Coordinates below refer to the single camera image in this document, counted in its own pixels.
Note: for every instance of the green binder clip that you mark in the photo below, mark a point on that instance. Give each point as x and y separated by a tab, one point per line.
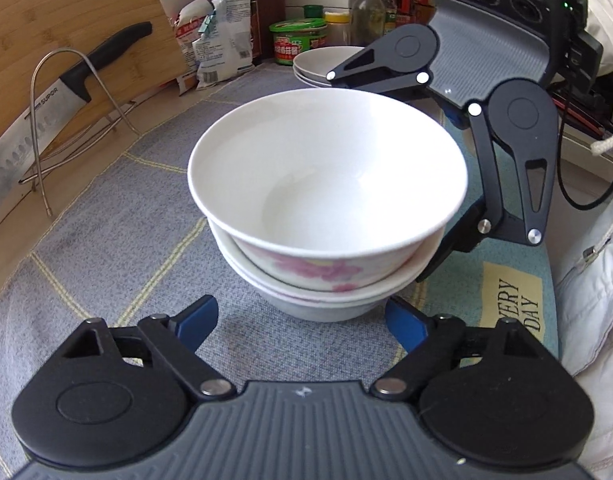
206	25

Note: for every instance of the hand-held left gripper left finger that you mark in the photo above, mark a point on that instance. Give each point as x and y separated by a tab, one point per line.
196	320

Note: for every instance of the yellow lid spice jar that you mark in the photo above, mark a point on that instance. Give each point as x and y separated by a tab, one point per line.
338	30

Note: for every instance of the white plate fruit print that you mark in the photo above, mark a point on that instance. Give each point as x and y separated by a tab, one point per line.
316	62

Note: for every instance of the clear glass bottle dark contents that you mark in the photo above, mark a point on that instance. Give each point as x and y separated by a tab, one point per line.
367	20

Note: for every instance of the white bowl pink flower print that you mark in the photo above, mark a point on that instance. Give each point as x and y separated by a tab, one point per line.
311	160
236	255
326	310

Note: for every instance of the bamboo cutting board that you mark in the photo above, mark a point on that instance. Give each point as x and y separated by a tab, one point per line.
61	10

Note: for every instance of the white blue printed bag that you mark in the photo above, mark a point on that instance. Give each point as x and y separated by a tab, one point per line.
221	50

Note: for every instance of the white jacket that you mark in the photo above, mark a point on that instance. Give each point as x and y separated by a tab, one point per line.
596	335

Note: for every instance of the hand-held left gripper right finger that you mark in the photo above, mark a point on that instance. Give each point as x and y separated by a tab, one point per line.
404	322

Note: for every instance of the green lid sauce jar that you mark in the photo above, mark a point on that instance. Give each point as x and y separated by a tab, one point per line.
296	47

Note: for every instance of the grey-blue checked table mat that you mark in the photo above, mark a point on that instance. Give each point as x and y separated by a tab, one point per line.
111	220

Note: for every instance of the white red printed bag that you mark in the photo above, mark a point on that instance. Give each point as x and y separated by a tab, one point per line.
184	40

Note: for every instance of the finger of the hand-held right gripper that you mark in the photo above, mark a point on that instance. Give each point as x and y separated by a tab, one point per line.
461	240
361	77

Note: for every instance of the green cap bottle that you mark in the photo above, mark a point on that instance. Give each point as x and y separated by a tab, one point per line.
312	11

